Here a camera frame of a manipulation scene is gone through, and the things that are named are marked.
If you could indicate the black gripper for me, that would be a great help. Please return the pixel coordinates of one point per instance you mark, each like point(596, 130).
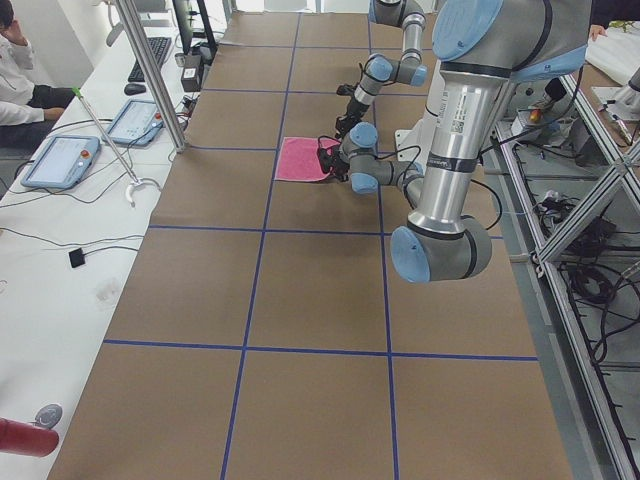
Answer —
point(351, 109)
point(339, 166)

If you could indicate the pink towel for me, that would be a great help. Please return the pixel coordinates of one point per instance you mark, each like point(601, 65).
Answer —
point(298, 160)

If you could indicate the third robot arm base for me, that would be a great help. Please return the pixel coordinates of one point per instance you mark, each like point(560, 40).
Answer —
point(621, 105)

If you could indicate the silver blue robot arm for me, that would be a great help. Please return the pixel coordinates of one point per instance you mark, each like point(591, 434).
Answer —
point(483, 48)
point(380, 70)

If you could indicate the black box with label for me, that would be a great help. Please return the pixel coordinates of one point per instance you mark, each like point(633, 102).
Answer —
point(192, 73)

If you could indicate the black monitor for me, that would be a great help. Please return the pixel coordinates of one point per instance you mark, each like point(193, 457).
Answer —
point(183, 15)

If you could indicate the far blue teach pendant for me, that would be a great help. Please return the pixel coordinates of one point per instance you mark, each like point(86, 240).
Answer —
point(136, 124)

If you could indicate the blue teach pendant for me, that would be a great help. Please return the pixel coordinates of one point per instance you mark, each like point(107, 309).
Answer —
point(136, 124)
point(63, 162)

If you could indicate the long reacher grabber stick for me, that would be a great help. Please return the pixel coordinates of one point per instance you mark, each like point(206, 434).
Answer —
point(135, 181)

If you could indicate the black computer mouse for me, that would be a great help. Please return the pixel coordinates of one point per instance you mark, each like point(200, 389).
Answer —
point(131, 89)

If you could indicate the near blue teach pendant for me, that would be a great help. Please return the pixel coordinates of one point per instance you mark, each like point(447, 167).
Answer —
point(63, 162)

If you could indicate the small black square pad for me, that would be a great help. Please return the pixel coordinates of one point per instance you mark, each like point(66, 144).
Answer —
point(77, 257)

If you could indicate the seated person in white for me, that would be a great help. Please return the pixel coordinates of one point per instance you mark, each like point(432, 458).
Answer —
point(28, 110)

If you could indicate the round silver lid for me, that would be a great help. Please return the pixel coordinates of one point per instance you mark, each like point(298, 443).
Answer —
point(48, 416)

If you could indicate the red bottle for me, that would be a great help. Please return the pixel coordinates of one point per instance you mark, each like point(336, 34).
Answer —
point(27, 439)

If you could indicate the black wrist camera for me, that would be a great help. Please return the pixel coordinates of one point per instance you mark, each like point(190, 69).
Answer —
point(345, 90)
point(326, 160)

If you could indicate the aluminium frame post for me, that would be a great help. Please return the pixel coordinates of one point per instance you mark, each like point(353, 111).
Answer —
point(142, 51)

